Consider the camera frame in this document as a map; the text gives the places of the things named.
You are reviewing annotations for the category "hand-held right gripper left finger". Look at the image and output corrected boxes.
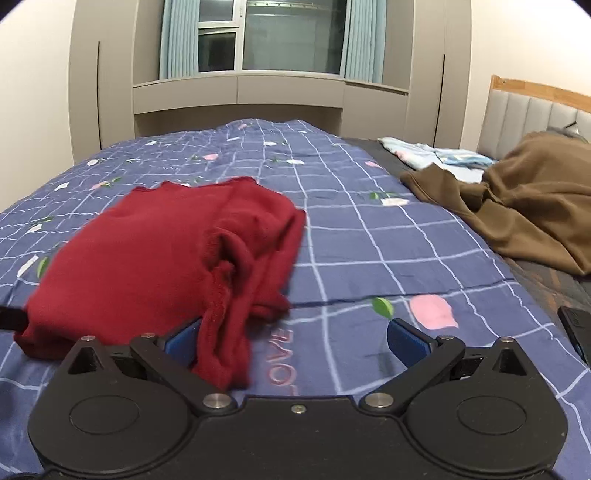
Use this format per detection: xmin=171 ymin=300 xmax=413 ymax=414
xmin=62 ymin=318 xmax=238 ymax=416

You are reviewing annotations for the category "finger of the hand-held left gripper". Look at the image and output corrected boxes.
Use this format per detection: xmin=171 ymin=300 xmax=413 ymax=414
xmin=0 ymin=306 xmax=27 ymax=331

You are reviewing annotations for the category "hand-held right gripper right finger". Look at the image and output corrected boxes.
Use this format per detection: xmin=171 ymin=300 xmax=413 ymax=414
xmin=359 ymin=318 xmax=535 ymax=416

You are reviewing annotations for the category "red knit sweater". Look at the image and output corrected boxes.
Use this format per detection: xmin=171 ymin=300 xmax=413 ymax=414
xmin=13 ymin=176 xmax=308 ymax=391

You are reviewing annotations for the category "blue checked blanket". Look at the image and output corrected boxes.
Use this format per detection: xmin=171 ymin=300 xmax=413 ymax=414
xmin=0 ymin=119 xmax=591 ymax=480

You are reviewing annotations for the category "black phone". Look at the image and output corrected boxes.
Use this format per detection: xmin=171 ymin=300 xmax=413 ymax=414
xmin=557 ymin=305 xmax=591 ymax=368

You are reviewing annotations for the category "light blue patterned cloth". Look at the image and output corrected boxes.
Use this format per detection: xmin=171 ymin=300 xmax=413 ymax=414
xmin=379 ymin=137 xmax=499 ymax=184

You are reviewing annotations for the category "brown blanket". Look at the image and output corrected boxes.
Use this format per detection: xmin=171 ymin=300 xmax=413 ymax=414
xmin=399 ymin=131 xmax=591 ymax=278

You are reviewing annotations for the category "grey padded headboard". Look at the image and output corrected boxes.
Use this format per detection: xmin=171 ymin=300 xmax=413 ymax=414
xmin=475 ymin=74 xmax=591 ymax=160

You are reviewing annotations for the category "beige built-in cabinet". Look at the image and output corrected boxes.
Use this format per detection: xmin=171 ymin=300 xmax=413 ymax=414
xmin=68 ymin=0 xmax=472 ymax=165

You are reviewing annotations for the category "light blue curtain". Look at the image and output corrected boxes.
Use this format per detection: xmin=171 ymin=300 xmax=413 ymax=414
xmin=159 ymin=0 xmax=202 ymax=80
xmin=344 ymin=0 xmax=387 ymax=85

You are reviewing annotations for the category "window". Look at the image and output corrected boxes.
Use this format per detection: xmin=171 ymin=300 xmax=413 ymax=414
xmin=198 ymin=0 xmax=348 ymax=75

